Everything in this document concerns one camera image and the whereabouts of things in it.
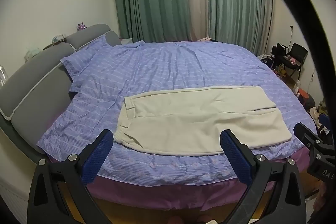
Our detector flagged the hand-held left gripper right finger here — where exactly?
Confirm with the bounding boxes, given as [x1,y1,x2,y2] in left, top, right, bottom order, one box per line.
[220,129,306,224]

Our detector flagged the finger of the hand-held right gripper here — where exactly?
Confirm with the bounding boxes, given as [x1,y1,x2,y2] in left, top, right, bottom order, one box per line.
[293,122,329,154]

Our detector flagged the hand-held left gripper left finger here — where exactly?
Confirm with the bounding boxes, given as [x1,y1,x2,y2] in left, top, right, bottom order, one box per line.
[28,129,114,224]

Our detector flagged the cream pants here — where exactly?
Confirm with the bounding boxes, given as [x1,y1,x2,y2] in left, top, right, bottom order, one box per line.
[113,85,293,155]

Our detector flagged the orange black backpack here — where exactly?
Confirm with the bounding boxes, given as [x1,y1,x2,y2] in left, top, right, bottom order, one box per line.
[297,89,316,109]

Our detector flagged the purple bed sheet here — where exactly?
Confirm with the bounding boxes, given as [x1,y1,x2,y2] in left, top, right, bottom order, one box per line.
[50,147,311,212]

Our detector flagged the black chair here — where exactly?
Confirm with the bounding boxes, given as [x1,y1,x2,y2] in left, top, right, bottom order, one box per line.
[284,43,308,82]

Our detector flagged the black bag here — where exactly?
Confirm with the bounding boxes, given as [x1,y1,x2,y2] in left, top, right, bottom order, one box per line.
[271,43,288,57]

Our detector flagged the purple striped pillow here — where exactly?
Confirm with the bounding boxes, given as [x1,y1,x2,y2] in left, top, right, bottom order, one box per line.
[60,36,111,77]

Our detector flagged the grey padded headboard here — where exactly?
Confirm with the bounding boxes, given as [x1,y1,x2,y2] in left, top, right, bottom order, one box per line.
[0,24,122,122]

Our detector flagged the purple striped duvet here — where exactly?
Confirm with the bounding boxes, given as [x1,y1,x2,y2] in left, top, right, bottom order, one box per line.
[37,40,319,186]

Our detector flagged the pale green bag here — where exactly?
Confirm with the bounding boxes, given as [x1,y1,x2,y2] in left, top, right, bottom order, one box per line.
[25,47,42,60]

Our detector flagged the teal box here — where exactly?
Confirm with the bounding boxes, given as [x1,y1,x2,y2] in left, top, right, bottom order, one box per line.
[51,34,67,44]

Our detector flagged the black cable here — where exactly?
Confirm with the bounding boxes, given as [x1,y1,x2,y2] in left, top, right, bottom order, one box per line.
[235,0,336,119]

